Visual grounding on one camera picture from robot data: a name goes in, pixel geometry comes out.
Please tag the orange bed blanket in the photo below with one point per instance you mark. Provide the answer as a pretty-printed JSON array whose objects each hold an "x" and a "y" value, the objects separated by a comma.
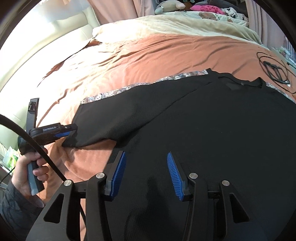
[{"x": 103, "y": 67}]

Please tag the pink curtain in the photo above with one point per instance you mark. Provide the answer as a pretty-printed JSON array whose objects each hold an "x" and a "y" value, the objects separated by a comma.
[{"x": 109, "y": 11}]

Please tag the black knit garment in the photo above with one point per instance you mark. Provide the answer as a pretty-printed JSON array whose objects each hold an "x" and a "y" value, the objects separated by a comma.
[{"x": 250, "y": 146}]

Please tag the person's left forearm sleeve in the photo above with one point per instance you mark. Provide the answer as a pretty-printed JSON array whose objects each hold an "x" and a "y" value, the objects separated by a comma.
[{"x": 20, "y": 213}]

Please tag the floral patterned cloth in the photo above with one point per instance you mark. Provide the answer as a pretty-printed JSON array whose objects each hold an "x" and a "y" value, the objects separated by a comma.
[{"x": 199, "y": 89}]

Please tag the grey plush toy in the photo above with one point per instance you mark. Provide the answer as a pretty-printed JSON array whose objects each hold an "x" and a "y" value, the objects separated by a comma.
[{"x": 169, "y": 6}]

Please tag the pink garment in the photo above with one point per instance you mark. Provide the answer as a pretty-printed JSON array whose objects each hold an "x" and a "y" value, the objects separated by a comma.
[{"x": 207, "y": 8}]

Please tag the white patterned bedding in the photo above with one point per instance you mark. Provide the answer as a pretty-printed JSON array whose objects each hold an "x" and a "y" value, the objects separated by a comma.
[{"x": 230, "y": 16}]

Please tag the person's left hand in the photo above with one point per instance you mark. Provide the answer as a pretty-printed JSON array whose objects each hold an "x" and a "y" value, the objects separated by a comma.
[{"x": 20, "y": 177}]

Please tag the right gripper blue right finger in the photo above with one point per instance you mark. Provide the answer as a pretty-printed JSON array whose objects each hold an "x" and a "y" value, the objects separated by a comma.
[{"x": 178, "y": 178}]

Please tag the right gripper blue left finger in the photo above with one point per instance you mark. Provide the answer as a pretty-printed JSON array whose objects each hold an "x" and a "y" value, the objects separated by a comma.
[{"x": 114, "y": 174}]

